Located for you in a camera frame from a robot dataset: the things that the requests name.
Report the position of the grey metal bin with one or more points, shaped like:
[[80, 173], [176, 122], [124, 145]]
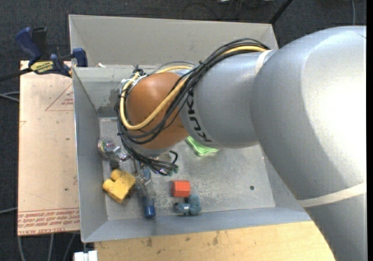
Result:
[[227, 172]]

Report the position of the clear glass bulb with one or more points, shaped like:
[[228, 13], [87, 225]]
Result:
[[106, 145]]

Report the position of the brown cardboard board, red print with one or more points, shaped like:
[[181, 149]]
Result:
[[46, 149]]

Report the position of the clear bottle with blue cap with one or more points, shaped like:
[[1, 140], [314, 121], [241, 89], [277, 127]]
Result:
[[149, 209]]

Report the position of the blue-grey toy animal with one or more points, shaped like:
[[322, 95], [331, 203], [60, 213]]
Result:
[[190, 206]]

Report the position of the orange-red cube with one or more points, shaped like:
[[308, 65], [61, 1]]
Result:
[[180, 189]]

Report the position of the light green cloth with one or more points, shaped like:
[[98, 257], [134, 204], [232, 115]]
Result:
[[201, 149]]

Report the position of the yellow toy block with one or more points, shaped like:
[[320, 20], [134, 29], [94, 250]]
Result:
[[121, 186]]

